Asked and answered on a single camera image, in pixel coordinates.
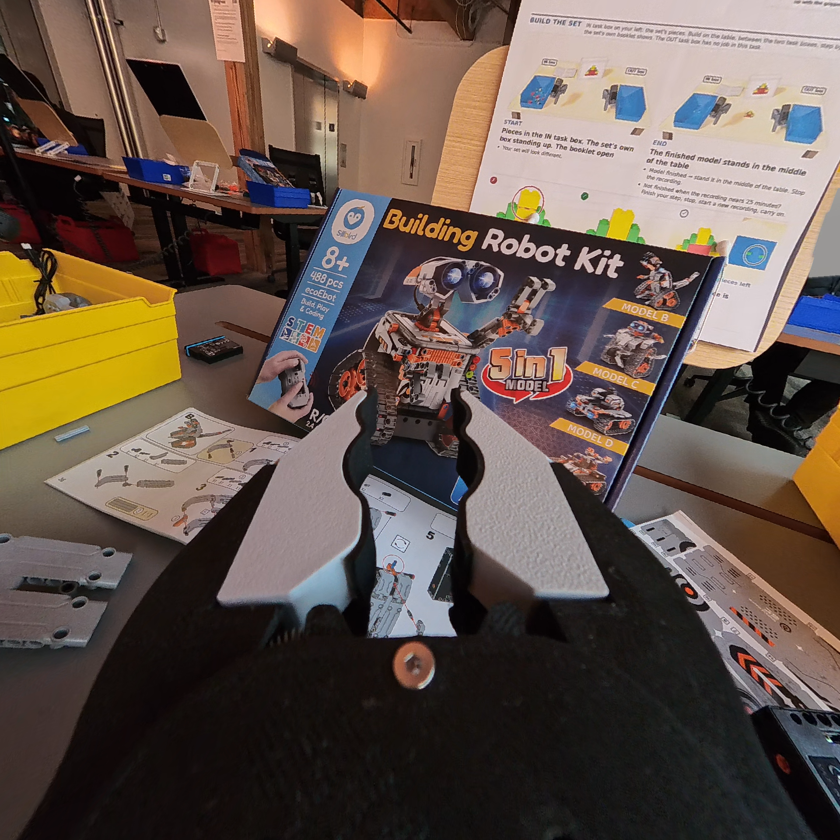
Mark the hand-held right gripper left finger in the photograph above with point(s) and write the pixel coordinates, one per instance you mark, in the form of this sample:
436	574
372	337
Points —
295	525

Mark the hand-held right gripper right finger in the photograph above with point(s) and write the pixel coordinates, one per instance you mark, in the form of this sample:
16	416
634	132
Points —
531	525

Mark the grey building block assembly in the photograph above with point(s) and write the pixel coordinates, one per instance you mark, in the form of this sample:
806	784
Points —
52	564

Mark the white instruction booklet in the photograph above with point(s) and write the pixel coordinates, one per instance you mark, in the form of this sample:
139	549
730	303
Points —
164	472

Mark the small black blue device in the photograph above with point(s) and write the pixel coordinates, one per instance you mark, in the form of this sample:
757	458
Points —
213	348

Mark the printed cardboard sheet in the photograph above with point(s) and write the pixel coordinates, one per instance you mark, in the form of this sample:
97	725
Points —
741	604

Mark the small blue stick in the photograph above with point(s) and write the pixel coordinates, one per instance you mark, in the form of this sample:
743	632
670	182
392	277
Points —
72	433

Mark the blue robot kit box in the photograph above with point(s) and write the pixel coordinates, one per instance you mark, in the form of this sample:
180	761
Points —
407	275

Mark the yellow bin with bags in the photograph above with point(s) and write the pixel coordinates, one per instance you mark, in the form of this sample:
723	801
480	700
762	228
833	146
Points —
823	479

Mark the blue bin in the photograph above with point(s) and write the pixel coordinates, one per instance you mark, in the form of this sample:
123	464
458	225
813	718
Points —
154	170
279	195
817	315

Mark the red bags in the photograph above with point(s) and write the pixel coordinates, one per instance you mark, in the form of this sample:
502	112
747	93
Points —
98	239

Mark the printed instruction sheet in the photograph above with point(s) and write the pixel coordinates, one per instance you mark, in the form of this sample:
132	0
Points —
656	164

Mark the wooden display board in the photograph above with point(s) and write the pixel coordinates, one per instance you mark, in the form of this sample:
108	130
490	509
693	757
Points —
459	131

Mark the black cardboard sign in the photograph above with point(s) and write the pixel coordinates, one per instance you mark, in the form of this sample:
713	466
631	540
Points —
170	92

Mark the white paper note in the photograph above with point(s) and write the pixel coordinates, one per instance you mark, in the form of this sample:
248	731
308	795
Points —
226	29

